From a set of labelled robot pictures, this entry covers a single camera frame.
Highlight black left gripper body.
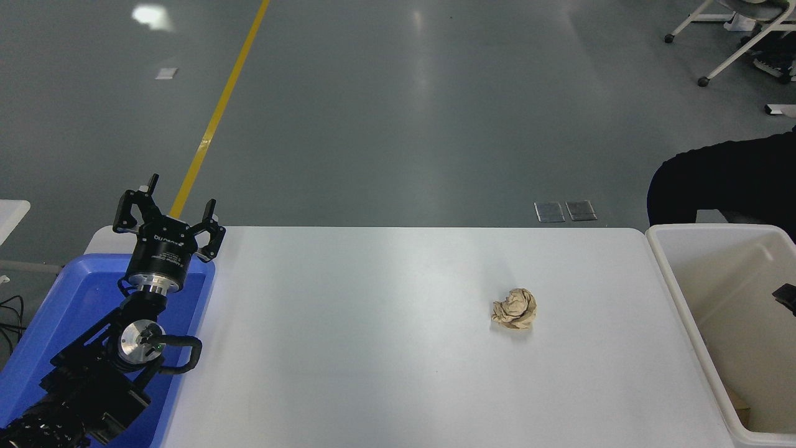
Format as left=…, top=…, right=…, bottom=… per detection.
left=126, top=215, right=199, bottom=286

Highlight large pale plastic bin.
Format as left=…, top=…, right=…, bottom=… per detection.
left=646, top=224, right=796, bottom=448

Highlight blue plastic tray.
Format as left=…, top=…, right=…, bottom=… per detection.
left=0, top=252, right=216, bottom=448

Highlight person's shoe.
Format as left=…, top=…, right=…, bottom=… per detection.
left=740, top=31, right=796, bottom=85

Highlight crumpled tan paper ball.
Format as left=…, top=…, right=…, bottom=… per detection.
left=491, top=287, right=537, bottom=331

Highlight black cables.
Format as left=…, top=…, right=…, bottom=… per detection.
left=0, top=294, right=25, bottom=355

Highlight white wheeled chair frame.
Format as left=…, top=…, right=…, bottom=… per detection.
left=664, top=0, right=796, bottom=86

